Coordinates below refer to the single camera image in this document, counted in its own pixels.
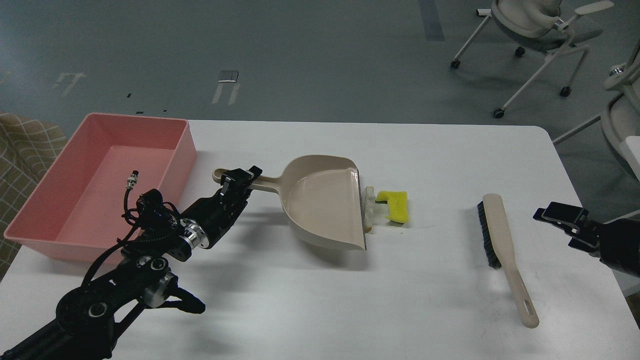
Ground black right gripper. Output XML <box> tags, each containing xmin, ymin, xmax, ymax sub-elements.
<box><xmin>532</xmin><ymin>202</ymin><xmax>603</xmax><ymax>259</ymax></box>

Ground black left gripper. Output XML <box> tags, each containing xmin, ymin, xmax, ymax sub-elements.
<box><xmin>182</xmin><ymin>165</ymin><xmax>263</xmax><ymax>249</ymax></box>

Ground beige plastic dustpan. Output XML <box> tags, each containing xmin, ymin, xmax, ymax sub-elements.
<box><xmin>213</xmin><ymin>154</ymin><xmax>368</xmax><ymax>252</ymax></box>

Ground beige hand brush black bristles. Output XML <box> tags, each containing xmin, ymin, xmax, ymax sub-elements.
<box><xmin>477</xmin><ymin>193</ymin><xmax>540</xmax><ymax>329</ymax></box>

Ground white bread crust piece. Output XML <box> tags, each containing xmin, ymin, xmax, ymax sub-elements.
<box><xmin>363</xmin><ymin>186</ymin><xmax>376</xmax><ymax>233</ymax></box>

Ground yellow green sponge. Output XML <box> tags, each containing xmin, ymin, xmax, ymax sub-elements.
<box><xmin>375</xmin><ymin>191</ymin><xmax>409</xmax><ymax>224</ymax></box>

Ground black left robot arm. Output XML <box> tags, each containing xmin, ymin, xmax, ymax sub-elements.
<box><xmin>1</xmin><ymin>166</ymin><xmax>263</xmax><ymax>360</ymax></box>

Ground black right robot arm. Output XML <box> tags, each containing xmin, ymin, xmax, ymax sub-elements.
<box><xmin>532</xmin><ymin>202</ymin><xmax>640</xmax><ymax>278</ymax></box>

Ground pink plastic bin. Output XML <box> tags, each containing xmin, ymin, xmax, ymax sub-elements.
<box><xmin>4</xmin><ymin>112</ymin><xmax>197</xmax><ymax>262</ymax></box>

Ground grey floor plate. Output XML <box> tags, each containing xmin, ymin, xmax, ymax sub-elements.
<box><xmin>217</xmin><ymin>70</ymin><xmax>240</xmax><ymax>84</ymax></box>

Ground white office chair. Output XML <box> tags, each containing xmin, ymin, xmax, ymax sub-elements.
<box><xmin>450</xmin><ymin>0</ymin><xmax>614</xmax><ymax>119</ymax></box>
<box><xmin>552</xmin><ymin>40</ymin><xmax>640</xmax><ymax>183</ymax></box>

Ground beige checkered cloth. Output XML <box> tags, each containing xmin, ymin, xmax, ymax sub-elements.
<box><xmin>0</xmin><ymin>112</ymin><xmax>68</xmax><ymax>281</ymax></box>

